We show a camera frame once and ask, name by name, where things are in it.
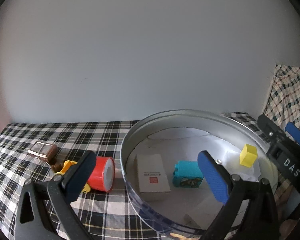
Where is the blue toy brick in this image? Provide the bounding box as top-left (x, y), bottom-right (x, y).
top-left (172, 160), bottom-right (205, 188)

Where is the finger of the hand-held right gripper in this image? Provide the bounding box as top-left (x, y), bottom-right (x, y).
top-left (257, 114), bottom-right (290, 143)
top-left (284, 122), bottom-right (300, 147)

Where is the round metal tin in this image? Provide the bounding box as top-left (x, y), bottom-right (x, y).
top-left (119, 109), bottom-right (280, 240)

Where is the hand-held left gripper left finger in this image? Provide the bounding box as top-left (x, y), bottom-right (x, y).
top-left (14, 150), bottom-right (98, 240)

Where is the red tape roll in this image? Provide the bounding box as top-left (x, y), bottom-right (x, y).
top-left (86, 156), bottom-right (115, 193)

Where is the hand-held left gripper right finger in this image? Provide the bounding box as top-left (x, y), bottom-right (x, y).
top-left (197, 150), bottom-right (282, 240)

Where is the black white plaid bed sheet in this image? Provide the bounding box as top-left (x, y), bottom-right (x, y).
top-left (0, 111), bottom-right (300, 240)

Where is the diamond plaid cloth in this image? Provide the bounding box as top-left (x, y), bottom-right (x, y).
top-left (264, 64), bottom-right (300, 135)

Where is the brown folding comb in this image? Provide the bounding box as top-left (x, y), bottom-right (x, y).
top-left (50, 159), bottom-right (65, 173)

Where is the yellow toy brick with eyes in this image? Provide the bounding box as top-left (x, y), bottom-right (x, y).
top-left (55, 160), bottom-right (91, 193)

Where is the brown box with string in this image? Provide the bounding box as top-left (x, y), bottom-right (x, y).
top-left (27, 141), bottom-right (58, 163)

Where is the white box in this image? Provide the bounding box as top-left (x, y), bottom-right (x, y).
top-left (136, 154), bottom-right (171, 202)

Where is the yellow cube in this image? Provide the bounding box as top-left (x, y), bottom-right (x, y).
top-left (239, 144), bottom-right (258, 168)

